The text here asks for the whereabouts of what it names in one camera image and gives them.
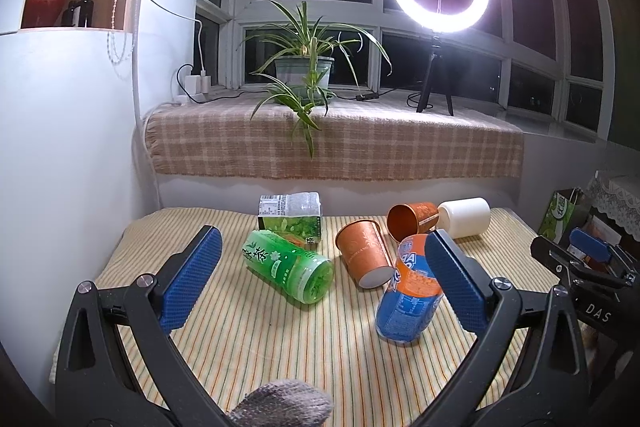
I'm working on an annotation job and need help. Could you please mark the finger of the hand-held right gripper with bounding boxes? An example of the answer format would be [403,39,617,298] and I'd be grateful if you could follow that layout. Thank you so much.
[530,234,583,289]
[570,228,640,284]

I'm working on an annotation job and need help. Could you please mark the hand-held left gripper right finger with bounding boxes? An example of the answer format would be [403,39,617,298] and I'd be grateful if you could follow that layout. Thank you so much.
[415,228,594,427]

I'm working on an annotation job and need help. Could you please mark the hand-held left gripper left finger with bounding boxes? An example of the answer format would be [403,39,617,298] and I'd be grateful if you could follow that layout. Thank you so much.
[54,224,236,427]

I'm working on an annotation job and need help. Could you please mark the orange patterned paper cup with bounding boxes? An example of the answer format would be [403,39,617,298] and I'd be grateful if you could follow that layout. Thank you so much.
[335,219,396,291]

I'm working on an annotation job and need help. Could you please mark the orange paper cup white label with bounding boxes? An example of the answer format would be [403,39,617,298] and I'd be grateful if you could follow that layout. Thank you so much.
[387,202,441,243]

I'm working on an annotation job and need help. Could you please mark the person's left hand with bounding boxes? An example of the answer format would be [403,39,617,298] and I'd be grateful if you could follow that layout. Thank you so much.
[227,381,334,427]

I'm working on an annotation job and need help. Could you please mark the green paper bag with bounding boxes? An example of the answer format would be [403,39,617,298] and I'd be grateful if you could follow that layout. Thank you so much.
[538,189,594,244]

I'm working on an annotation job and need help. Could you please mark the white lace cloth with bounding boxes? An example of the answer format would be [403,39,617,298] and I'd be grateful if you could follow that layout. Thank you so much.
[584,174,640,244]

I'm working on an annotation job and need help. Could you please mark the blue and orange soda bottle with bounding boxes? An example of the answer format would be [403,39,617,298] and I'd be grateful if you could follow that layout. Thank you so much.
[375,234,445,347]

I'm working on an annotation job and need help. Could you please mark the green tea bottle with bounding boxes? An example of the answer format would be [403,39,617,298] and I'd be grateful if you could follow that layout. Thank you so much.
[243,229,335,306]

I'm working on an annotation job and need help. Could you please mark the striped yellow table cloth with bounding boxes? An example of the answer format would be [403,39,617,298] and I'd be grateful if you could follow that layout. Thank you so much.
[49,207,567,427]

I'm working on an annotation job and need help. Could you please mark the clear plastic bottle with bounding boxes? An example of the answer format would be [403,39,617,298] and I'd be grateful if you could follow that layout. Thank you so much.
[258,191,322,219]

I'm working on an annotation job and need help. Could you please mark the plaid beige cloth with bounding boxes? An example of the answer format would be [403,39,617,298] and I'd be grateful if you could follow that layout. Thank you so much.
[144,98,525,180]

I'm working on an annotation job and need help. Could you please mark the green spider plant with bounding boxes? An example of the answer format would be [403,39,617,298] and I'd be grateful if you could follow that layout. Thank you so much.
[238,0,394,161]

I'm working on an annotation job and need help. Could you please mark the black tripod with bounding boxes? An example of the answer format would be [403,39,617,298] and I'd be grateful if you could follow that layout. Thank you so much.
[415,32,455,117]

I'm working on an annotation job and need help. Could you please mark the grey-green plant pot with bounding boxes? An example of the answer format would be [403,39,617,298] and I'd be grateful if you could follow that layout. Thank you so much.
[273,55,335,92]

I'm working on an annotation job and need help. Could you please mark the small black bottles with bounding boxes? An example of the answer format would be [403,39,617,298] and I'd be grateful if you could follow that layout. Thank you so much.
[62,0,95,28]

